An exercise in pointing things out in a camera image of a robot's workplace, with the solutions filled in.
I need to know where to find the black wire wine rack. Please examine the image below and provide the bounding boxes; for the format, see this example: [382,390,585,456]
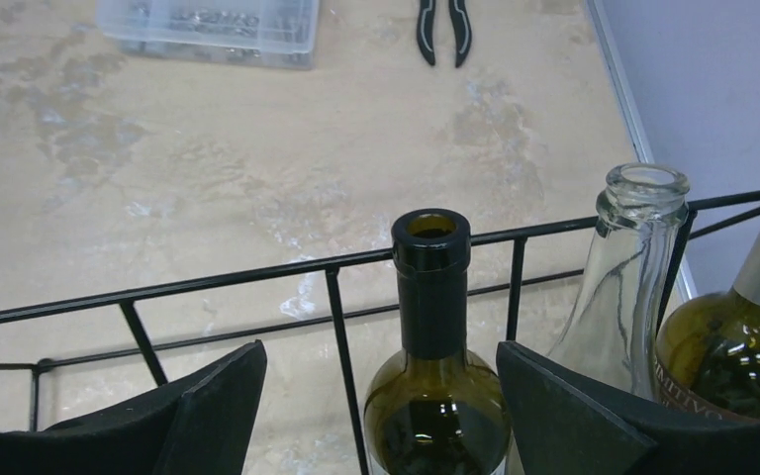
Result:
[0,188,760,475]

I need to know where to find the clear plastic organizer box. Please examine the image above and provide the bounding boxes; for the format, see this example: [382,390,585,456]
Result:
[95,0,320,69]

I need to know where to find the aluminium frame rail right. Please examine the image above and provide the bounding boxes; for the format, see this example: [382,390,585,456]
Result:
[585,0,694,304]

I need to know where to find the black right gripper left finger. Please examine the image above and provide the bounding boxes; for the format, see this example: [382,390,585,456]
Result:
[0,340,267,474]

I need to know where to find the green wine bottle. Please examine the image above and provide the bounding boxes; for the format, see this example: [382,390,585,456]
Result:
[363,208,512,474]
[653,233,760,423]

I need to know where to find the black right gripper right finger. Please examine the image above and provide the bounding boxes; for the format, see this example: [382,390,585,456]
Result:
[496,341,760,474]

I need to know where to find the black handled pliers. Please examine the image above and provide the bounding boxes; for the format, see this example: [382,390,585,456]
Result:
[416,0,474,69]

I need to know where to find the green wine bottle front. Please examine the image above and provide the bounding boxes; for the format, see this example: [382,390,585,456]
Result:
[363,208,512,474]

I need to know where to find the clear wine bottle dark label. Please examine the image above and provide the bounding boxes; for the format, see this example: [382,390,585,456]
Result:
[546,163,690,401]

